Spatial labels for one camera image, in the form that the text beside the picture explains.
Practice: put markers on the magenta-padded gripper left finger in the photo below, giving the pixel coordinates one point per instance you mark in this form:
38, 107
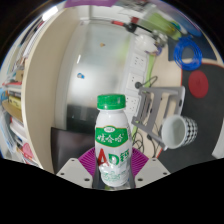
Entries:
87, 161

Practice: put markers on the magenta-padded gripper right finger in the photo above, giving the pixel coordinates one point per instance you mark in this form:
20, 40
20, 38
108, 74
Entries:
140, 162

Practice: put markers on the white drink bottle green cap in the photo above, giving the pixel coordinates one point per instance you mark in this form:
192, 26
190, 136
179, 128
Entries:
112, 146

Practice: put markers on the black computer monitor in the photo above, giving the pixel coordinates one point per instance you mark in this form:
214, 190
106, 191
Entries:
71, 150

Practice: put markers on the black white checkered mug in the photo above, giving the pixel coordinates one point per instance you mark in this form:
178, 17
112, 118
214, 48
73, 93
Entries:
175, 131

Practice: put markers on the grey metal laptop stand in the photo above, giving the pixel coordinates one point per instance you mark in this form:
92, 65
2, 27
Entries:
150, 106

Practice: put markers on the folded white tissue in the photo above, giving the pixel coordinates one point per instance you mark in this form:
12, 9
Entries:
219, 143

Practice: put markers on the dark blue desk pad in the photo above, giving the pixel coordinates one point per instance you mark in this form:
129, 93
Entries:
210, 50

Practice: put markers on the white wall power outlets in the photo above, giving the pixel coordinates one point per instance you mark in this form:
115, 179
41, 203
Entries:
137, 80

